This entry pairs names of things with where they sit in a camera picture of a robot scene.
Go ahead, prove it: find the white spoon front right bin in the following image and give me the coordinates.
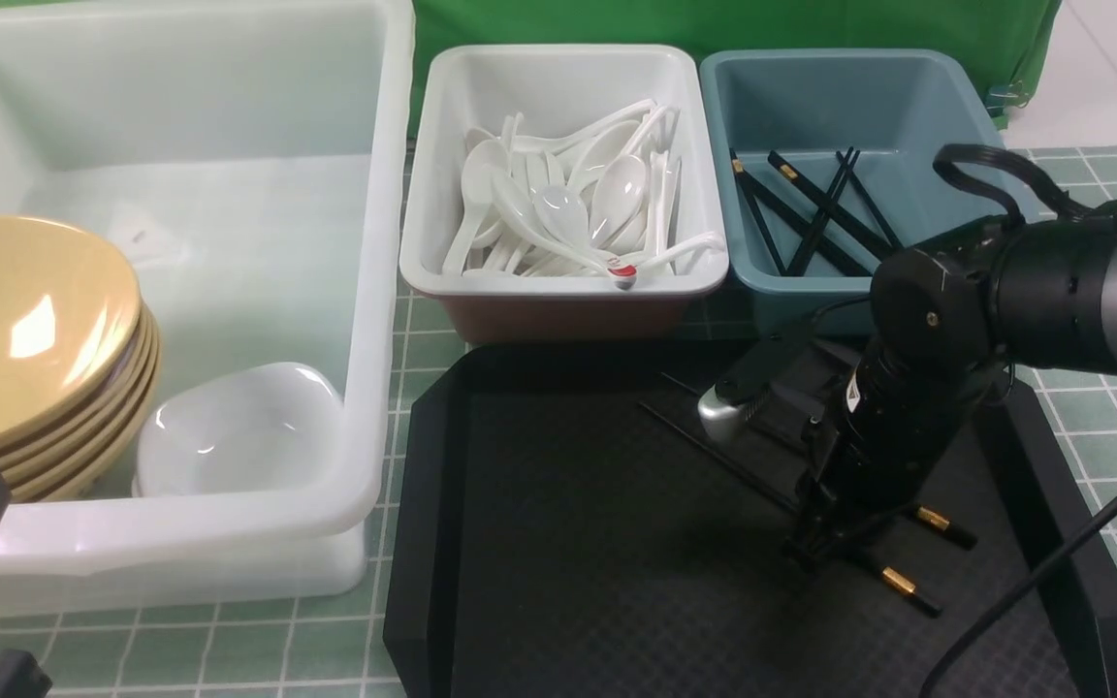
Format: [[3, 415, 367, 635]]
[[623, 233, 726, 274]]

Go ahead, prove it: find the bottom stacked tan bowl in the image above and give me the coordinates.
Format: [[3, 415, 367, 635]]
[[18, 369, 160, 503]]

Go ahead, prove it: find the white plastic spoon bin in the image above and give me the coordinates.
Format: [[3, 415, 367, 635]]
[[399, 45, 731, 344]]

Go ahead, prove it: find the large translucent white tub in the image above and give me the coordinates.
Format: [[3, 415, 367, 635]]
[[0, 1, 416, 618]]

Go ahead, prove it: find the white spoon left of bin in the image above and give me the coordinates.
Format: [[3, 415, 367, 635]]
[[440, 138, 509, 275]]

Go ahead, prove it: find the green backdrop cloth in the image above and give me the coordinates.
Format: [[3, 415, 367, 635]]
[[408, 1, 1061, 136]]

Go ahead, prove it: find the top stacked tan bowl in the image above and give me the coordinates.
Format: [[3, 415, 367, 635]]
[[0, 305, 155, 485]]

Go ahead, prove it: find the tan noodle bowl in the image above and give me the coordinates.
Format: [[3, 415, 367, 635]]
[[0, 216, 143, 446]]

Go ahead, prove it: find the white spoon red handle tip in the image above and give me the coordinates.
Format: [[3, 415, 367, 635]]
[[532, 184, 637, 290]]

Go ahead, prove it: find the black chopstick gold band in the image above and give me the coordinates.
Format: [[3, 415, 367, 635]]
[[637, 400, 943, 619], [660, 373, 978, 549]]

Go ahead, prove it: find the crossed black chopstick in bin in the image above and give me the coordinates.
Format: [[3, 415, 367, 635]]
[[787, 147, 868, 277]]

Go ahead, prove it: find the stacked tan bowl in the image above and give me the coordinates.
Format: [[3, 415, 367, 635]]
[[0, 305, 155, 485], [18, 369, 160, 503], [4, 335, 161, 503], [0, 312, 160, 499]]

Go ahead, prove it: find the white square side dish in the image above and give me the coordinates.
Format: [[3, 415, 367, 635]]
[[136, 362, 344, 495]]

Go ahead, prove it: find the black plastic serving tray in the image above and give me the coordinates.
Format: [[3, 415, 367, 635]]
[[384, 340, 1089, 697]]

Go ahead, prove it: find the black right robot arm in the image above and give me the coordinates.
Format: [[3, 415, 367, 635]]
[[697, 200, 1117, 568]]

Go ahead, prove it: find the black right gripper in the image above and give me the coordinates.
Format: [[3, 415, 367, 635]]
[[697, 334, 1001, 562]]

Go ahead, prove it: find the blue-grey plastic chopstick bin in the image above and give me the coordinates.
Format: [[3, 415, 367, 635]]
[[699, 48, 1002, 334]]

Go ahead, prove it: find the green checkered tablecloth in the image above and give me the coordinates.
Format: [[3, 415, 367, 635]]
[[0, 145, 1117, 697]]

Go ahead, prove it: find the black chopstick in blue bin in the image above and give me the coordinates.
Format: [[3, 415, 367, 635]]
[[767, 150, 904, 261]]

